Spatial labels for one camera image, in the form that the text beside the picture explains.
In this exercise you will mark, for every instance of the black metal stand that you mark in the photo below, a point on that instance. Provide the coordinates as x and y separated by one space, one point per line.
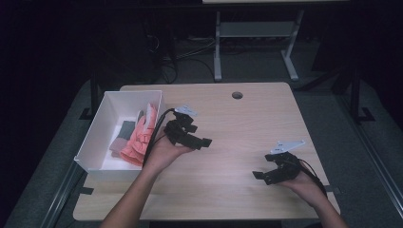
356 95

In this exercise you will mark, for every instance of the pink and grey glove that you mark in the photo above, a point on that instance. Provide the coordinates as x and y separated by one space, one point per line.
147 125

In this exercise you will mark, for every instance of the aluminium floor rail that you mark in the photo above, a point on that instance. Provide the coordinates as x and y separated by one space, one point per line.
60 196
374 152

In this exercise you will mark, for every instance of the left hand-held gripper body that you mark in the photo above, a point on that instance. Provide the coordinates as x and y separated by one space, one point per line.
179 133

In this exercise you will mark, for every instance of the lilac and grey fuzzy scarf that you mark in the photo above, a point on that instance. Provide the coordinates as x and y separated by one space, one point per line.
125 134

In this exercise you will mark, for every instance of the pink cloth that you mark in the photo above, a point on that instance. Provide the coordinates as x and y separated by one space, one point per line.
131 153

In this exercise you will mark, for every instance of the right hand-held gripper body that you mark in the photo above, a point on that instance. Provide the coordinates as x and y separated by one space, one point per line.
285 169

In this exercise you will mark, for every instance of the white metal desk frame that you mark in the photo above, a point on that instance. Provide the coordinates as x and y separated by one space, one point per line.
253 29

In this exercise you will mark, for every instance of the white storage box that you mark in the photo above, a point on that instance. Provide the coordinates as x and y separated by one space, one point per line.
95 139

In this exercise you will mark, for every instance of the person's right hand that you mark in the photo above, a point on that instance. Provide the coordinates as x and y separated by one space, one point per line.
309 186

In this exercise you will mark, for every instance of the person's left hand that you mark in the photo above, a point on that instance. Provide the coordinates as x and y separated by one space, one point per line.
161 152

